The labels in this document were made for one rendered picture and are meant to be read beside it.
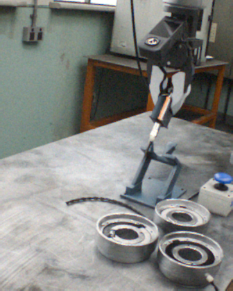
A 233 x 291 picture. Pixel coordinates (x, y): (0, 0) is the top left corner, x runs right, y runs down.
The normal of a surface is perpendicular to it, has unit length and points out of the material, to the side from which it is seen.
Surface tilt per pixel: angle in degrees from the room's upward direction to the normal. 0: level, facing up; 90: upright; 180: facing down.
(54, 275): 0
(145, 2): 90
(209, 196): 90
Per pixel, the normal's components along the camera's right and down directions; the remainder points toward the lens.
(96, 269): 0.12, -0.95
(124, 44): -0.54, 0.19
